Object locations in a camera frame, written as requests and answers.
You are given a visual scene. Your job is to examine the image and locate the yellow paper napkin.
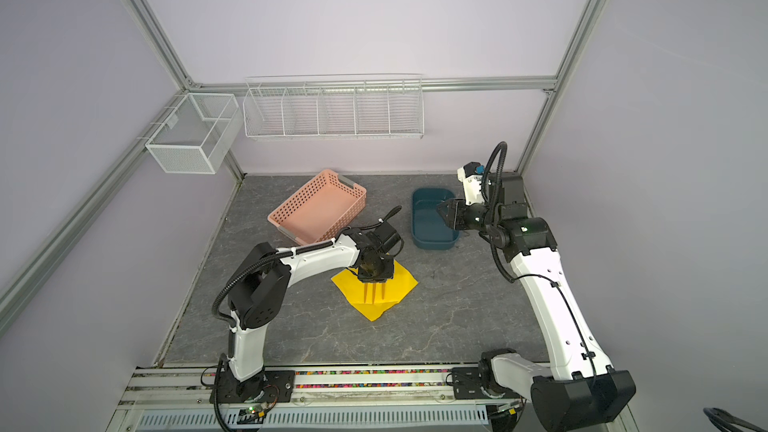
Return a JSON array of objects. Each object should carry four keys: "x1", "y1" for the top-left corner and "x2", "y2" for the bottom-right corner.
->
[{"x1": 332, "y1": 261, "x2": 418, "y2": 322}]

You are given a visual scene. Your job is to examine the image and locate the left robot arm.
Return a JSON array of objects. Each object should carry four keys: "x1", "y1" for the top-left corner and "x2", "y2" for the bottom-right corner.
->
[{"x1": 211, "y1": 206, "x2": 415, "y2": 384}]

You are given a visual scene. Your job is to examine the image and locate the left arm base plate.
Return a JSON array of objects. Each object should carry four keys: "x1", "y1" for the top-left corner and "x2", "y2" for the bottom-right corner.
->
[{"x1": 209, "y1": 370, "x2": 296, "y2": 405}]

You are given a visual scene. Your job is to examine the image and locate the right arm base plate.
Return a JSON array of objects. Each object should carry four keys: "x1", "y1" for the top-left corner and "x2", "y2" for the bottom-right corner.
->
[{"x1": 446, "y1": 366, "x2": 524, "y2": 400}]

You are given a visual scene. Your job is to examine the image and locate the white wire wall rack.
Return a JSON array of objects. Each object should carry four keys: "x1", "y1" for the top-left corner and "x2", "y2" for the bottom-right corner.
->
[{"x1": 243, "y1": 73, "x2": 425, "y2": 140}]

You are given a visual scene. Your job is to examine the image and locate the pink plastic basket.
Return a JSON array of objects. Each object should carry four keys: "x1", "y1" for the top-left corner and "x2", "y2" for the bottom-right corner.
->
[{"x1": 268, "y1": 169, "x2": 367, "y2": 245}]

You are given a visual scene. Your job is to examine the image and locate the white vented cable duct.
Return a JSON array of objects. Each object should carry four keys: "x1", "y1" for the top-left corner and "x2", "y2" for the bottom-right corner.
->
[{"x1": 133, "y1": 405, "x2": 490, "y2": 431}]

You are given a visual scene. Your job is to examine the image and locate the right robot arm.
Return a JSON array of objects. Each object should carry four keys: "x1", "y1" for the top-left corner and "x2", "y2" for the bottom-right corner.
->
[{"x1": 437, "y1": 141, "x2": 636, "y2": 431}]

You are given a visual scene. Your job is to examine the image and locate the black cable bottom right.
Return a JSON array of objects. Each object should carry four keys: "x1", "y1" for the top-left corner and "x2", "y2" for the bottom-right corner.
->
[{"x1": 703, "y1": 407, "x2": 766, "y2": 432}]

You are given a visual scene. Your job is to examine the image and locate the white mesh wall box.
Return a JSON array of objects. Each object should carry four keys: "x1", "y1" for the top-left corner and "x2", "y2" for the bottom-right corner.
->
[{"x1": 145, "y1": 93, "x2": 244, "y2": 175}]

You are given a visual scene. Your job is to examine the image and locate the teal plastic tray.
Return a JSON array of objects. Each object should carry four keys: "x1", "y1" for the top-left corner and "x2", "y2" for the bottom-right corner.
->
[{"x1": 411, "y1": 187, "x2": 459, "y2": 251}]

